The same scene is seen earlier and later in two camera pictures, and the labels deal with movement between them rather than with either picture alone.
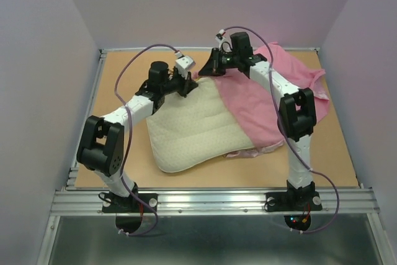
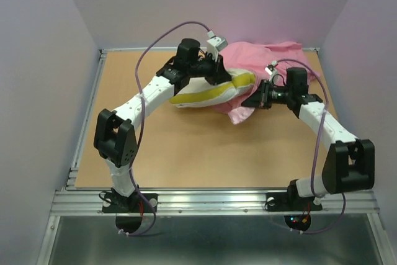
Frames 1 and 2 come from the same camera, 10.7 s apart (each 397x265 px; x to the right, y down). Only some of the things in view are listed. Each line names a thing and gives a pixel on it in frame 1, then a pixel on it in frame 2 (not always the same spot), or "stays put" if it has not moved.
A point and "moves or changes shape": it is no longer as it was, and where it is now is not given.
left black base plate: (111, 203) stays put
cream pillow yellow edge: (187, 132) moves or changes shape
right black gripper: (211, 67) → (259, 98)
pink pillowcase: (261, 111) moves or changes shape
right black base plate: (293, 202) stays put
